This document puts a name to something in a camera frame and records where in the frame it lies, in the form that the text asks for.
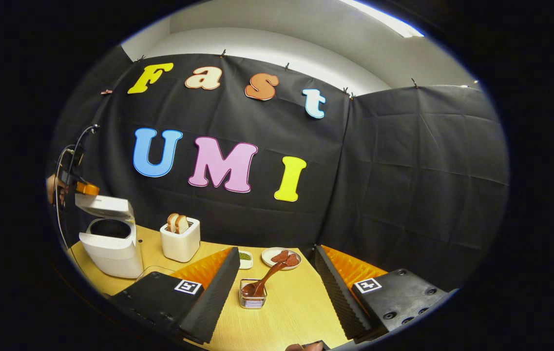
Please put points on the white divided bean dish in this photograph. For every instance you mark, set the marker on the white divided bean dish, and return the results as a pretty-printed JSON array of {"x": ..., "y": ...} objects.
[{"x": 245, "y": 257}]

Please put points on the black backdrop cloth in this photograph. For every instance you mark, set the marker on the black backdrop cloth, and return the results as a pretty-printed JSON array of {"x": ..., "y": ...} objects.
[{"x": 403, "y": 170}]

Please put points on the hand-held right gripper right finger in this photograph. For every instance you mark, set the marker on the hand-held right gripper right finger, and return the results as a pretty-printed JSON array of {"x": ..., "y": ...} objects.
[{"x": 340, "y": 292}]

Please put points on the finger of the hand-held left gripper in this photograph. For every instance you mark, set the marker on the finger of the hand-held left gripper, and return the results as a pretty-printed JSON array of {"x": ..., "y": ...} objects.
[{"x": 87, "y": 188}]

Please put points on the clear plastic container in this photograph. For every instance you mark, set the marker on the clear plastic container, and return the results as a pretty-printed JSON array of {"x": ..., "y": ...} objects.
[{"x": 152, "y": 269}]

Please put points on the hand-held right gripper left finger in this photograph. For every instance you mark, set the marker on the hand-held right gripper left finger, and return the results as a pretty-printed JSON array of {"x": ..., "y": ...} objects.
[{"x": 216, "y": 292}]

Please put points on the white rice cooker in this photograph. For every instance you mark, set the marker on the white rice cooker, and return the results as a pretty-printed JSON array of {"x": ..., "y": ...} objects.
[{"x": 111, "y": 253}]

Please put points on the brown wooden spoon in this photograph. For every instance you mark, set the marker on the brown wooden spoon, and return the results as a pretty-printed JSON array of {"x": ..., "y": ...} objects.
[{"x": 269, "y": 275}]

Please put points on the red meat piece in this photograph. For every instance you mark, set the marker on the red meat piece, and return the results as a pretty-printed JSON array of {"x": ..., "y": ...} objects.
[
  {"x": 292, "y": 260},
  {"x": 280, "y": 256}
]

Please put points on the ceiling light strip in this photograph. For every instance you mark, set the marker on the ceiling light strip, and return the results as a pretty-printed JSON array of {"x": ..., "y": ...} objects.
[{"x": 384, "y": 17}]

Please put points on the white toaster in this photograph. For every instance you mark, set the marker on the white toaster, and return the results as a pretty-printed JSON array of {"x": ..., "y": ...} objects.
[{"x": 179, "y": 246}]

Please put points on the round white plate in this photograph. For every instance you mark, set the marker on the round white plate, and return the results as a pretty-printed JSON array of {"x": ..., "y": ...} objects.
[{"x": 268, "y": 258}]

